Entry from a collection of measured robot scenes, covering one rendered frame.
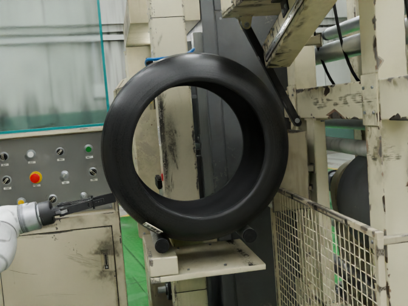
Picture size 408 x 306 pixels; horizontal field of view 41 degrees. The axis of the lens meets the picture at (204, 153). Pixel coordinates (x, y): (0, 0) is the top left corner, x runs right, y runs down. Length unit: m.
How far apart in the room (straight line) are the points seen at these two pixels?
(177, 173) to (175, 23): 0.56
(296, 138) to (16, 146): 1.17
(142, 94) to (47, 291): 1.14
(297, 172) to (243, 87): 0.53
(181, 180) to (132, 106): 0.52
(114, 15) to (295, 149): 9.43
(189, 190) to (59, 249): 0.67
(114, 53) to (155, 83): 9.55
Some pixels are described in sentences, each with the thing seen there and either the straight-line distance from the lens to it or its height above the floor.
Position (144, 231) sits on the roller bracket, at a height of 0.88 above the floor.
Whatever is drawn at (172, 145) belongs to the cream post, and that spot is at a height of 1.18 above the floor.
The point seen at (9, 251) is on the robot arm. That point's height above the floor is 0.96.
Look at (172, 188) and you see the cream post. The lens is 2.07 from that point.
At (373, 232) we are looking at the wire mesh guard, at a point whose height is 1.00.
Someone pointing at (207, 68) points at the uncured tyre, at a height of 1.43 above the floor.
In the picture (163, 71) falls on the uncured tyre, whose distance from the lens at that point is 1.66.
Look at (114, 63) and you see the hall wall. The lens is 11.18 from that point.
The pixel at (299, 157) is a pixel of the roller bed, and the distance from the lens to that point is 2.09.
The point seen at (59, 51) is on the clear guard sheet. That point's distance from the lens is 2.41.
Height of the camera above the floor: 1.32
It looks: 5 degrees down
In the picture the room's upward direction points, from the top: 5 degrees counter-clockwise
